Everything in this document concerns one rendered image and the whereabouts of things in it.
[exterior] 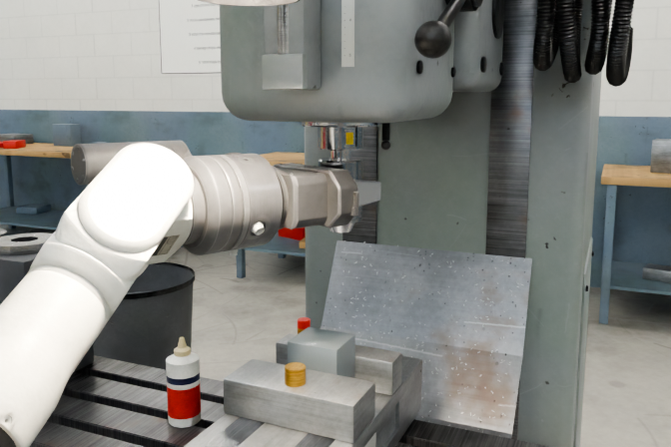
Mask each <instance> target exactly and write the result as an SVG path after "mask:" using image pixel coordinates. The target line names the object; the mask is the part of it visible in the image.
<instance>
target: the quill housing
mask: <svg viewBox="0 0 671 447"><path fill-rule="evenodd" d="M446 6H447V5H446V2H445V0H321V87H320V88H319V89H317V90H264V89H263V64H262V57H263V55H265V24H264V6H233V5H221V4H219V7H220V46H221V84H222V97H223V102H224V104H225V106H226V108H227V109H228V110H229V111H230V112H231V114H233V115H234V116H236V117H237V118H239V119H243V120H248V121H275V122H334V123H394V122H403V121H411V120H420V119H428V118H434V117H436V116H438V115H440V114H441V113H442V112H443V111H444V110H445V109H446V108H447V107H448V105H449V103H450V102H451V97H452V84H453V77H455V73H456V70H455V67H453V47H454V20H453V22H452V23H451V25H450V27H449V30H450V32H451V36H452V41H451V45H450V48H449V49H448V51H447V52H446V53H445V54H444V55H442V56H441V57H438V58H433V59H431V58H426V57H424V56H422V55H421V54H420V53H419V52H418V51H417V49H416V47H415V44H414V37H415V33H416V31H417V29H418V28H419V27H420V26H421V25H422V24H423V23H425V22H428V21H432V20H434V21H437V19H438V18H439V16H440V15H441V13H442V12H443V10H444V9H445V7H446Z"/></svg>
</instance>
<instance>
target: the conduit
mask: <svg viewBox="0 0 671 447"><path fill-rule="evenodd" d="M537 1H538V3H537V5H538V7H537V9H538V10H537V12H538V13H537V14H536V15H537V17H536V19H537V20H536V22H537V23H536V24H535V25H536V27H535V28H536V30H535V32H536V33H535V39H534V47H533V48H534V49H533V63H534V67H535V68H536V69H537V70H539V71H546V70H548V69H549V68H550V67H551V66H552V64H553V62H554V60H555V57H556V54H557V51H558V47H559V46H560V47H559V48H560V56H561V63H562V70H563V75H564V79H565V80H566V81H567V82H568V83H576V82H577V81H579V80H580V78H581V75H582V74H581V63H580V62H581V61H580V54H581V53H580V47H581V46H580V42H581V41H580V39H581V38H580V37H581V35H580V34H581V33H580V31H581V30H580V29H581V27H580V26H581V24H580V23H581V20H582V19H581V17H582V15H581V14H582V11H583V10H582V8H583V6H582V5H583V2H584V1H583V0H537ZM615 1H616V2H615V3H614V4H615V6H614V8H615V9H614V10H613V11H614V13H613V14H612V15H613V17H612V19H613V20H612V21H611V22H612V24H611V26H612V27H611V28H609V26H610V24H609V23H610V19H611V18H610V17H611V16H610V15H611V11H612V10H611V8H612V6H611V5H612V2H613V0H592V1H591V3H592V5H591V7H592V8H591V10H592V12H591V14H592V15H591V17H592V18H591V21H592V22H591V24H592V25H591V26H590V27H591V29H590V30H591V32H590V38H589V39H590V40H589V45H588V50H587V54H586V58H585V64H584V67H585V71H586V72H587V73H588V74H590V75H596V74H598V73H600V72H601V71H602V69H603V66H604V63H605V59H606V58H607V59H606V79H607V81H608V83H609V85H612V86H614V87H617V86H621V85H622V84H624V83H625V82H626V80H627V77H628V73H629V69H630V63H631V56H632V46H633V45H632V44H633V28H632V27H631V22H632V21H631V19H632V17H631V16H632V15H633V14H632V12H633V8H634V6H633V5H634V4H635V3H634V1H635V0H615ZM610 29H611V31H610V32H609V30H610ZM609 33H610V35H609ZM609 36H610V37H609ZM608 40H609V41H608ZM608 43H609V44H608ZM607 48H608V49H607ZM606 55H607V57H606Z"/></svg>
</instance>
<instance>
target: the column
mask: <svg viewBox="0 0 671 447"><path fill-rule="evenodd" d="M583 1H584V2H583V5H582V6H583V8H582V10H583V11H582V14H581V15H582V17H581V19H582V20H581V23H580V24H581V26H580V27H581V29H580V30H581V31H580V33H581V34H580V35H581V37H580V38H581V39H580V41H581V42H580V46H581V47H580V53H581V54H580V61H581V62H580V63H581V74H582V75H581V78H580V80H579V81H577V82H576V83H568V82H567V81H566V80H565V79H564V75H563V70H562V63H561V56H560V48H559V47H560V46H559V47H558V51H557V54H556V57H555V60H554V62H553V64H552V66H551V67H550V68H549V69H548V70H546V71H539V70H537V69H536V68H535V67H534V63H533V49H534V48H533V47H534V39H535V33H536V32H535V30H536V28H535V27H536V25H535V24H536V23H537V22H536V20H537V19H536V17H537V15H536V14H537V13H538V12H537V10H538V9H537V7H538V5H537V3H538V1H537V0H504V24H503V47H502V62H504V67H505V68H504V75H503V76H501V81H500V83H499V85H498V87H497V88H495V89H494V90H492V91H490V92H452V97H451V102H450V103H449V105H448V107H447V108H446V109H445V110H444V111H443V112H442V113H441V114H440V115H438V116H436V117H434V118H428V119H420V120H411V121H403V122H394V123H390V130H389V142H390V148H389V149H388V150H384V149H383V148H382V147H381V143H382V142H383V140H382V123H381V125H380V126H378V127H363V148H362V149H360V150H352V151H351V157H352V158H360V159H362V180H363V181H376V182H380V201H378V202H375V203H371V204H368V205H365V206H362V221H360V222H358V223H354V225H353V227H352V229H351V231H349V232H332V231H330V229H329V228H328V227H325V226H321V225H312V226H306V227H305V233H306V317H307V318H309V319H310V320H311V327H313V328H319V329H321V326H322V322H323V316H324V311H325V305H326V300H327V295H328V289H329V284H330V278H331V273H332V267H333V262H334V257H335V251H336V241H337V240H343V241H353V242H364V241H365V243H375V244H385V245H396V246H407V247H417V248H428V249H439V250H449V251H460V252H471V253H481V254H492V255H503V256H513V257H524V258H532V266H531V276H530V285H529V295H528V306H527V316H526V326H525V336H524V346H523V357H522V364H521V371H520V379H519V386H518V394H517V401H516V409H515V416H514V423H513V431H512V437H511V439H515V440H520V441H525V442H530V443H535V444H540V445H545V446H550V447H580V439H581V423H582V406H583V390H584V373H585V356H586V340H587V323H588V307H589V290H590V274H591V257H592V256H594V252H593V251H592V242H593V238H592V224H593V208H594V191H595V175H596V158H597V142H598V125H599V108H600V92H601V75H602V71H601V72H600V73H598V74H596V75H590V74H588V73H587V72H586V71H585V67H584V64H585V58H586V54H587V50H588V45H589V40H590V39H589V38H590V32H591V30H590V29H591V27H590V26H591V25H592V24H591V22H592V21H591V18H592V17H591V15H592V14H591V12H592V10H591V8H592V7H591V5H592V3H591V1H592V0H583ZM329 157H330V151H329V150H321V149H319V148H318V127H305V165H309V166H317V167H318V166H319V159H321V158H329Z"/></svg>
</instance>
